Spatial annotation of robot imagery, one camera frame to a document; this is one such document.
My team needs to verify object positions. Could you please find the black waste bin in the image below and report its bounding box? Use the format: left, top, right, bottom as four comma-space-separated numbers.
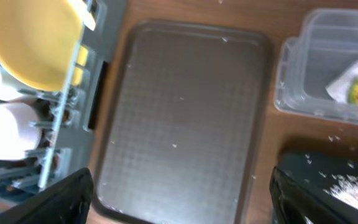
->
273, 152, 358, 223

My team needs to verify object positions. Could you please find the clear plastic waste bin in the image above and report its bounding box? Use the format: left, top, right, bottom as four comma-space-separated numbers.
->
275, 9, 358, 125

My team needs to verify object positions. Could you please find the grey plastic dish rack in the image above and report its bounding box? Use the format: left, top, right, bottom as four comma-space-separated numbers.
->
0, 0, 127, 213

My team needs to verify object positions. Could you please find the yellow plate with crumbs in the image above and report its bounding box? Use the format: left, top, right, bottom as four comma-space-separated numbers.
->
0, 0, 96, 91

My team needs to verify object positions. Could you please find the dark brown serving tray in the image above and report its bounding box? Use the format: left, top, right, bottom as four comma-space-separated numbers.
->
93, 20, 272, 223

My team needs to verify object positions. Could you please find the pink bowl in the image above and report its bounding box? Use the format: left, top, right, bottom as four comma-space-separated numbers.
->
0, 103, 42, 161

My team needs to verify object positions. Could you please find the white tissue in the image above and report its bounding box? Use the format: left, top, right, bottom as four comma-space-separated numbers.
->
326, 60, 358, 105

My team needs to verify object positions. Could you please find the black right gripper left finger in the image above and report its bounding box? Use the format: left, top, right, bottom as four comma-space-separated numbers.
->
0, 167, 94, 224

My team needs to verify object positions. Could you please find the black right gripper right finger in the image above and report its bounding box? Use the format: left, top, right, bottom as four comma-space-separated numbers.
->
269, 167, 358, 224

